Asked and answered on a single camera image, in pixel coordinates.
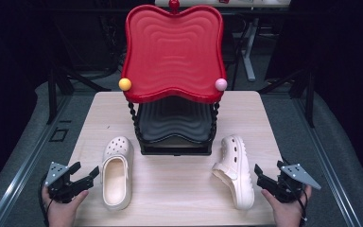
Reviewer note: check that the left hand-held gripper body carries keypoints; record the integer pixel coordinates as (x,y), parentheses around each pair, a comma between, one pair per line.
(60,186)

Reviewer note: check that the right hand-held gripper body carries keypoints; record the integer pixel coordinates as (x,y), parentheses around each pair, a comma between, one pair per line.
(291,181)

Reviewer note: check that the cream clog shoe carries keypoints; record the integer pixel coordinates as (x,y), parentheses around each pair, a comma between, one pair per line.
(117,176)
(234,170)

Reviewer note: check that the red and black shoe rack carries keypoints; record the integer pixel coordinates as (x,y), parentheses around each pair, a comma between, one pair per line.
(173,53)

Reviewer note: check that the person's left hand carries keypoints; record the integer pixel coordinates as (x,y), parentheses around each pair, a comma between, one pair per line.
(60,213)

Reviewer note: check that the person's right hand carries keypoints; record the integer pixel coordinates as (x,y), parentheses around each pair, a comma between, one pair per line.
(285,213)

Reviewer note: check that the black metal stand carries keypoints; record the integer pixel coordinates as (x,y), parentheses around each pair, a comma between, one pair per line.
(53,94)
(310,101)

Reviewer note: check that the small red item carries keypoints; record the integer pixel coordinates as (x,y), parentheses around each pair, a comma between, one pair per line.
(223,1)

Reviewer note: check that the metal floor rail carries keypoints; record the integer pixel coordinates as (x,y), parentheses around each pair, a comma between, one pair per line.
(327,164)
(28,164)

